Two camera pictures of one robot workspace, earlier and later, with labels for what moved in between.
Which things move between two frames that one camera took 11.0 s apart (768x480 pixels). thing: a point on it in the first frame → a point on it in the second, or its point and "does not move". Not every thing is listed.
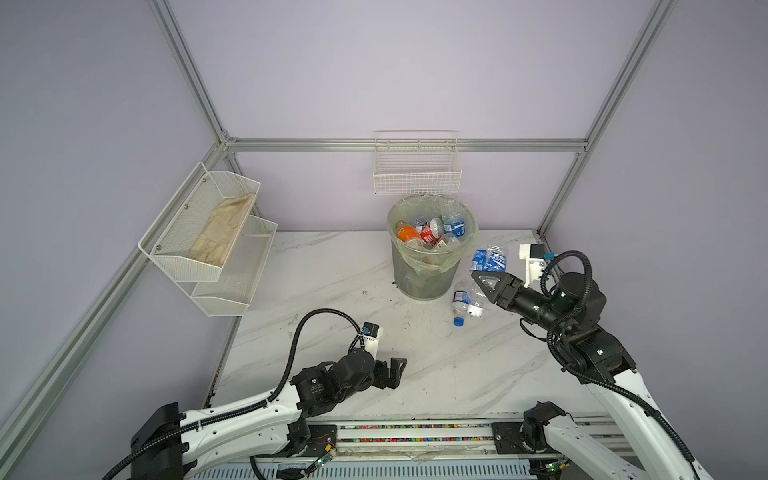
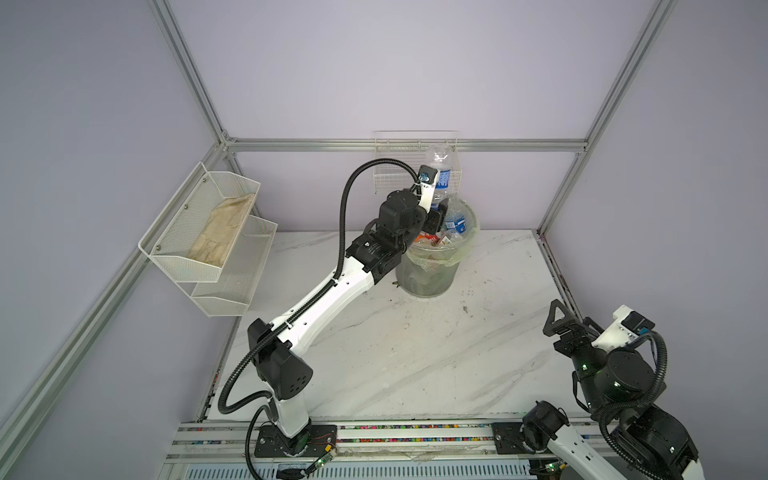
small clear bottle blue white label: [460, 303] → [442, 157]
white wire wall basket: [410, 162] does not move
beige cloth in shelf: [217, 235] does not move
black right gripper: [503, 289] → [576, 336]
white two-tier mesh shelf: [208, 242] does not move
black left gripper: [393, 379] → [435, 218]
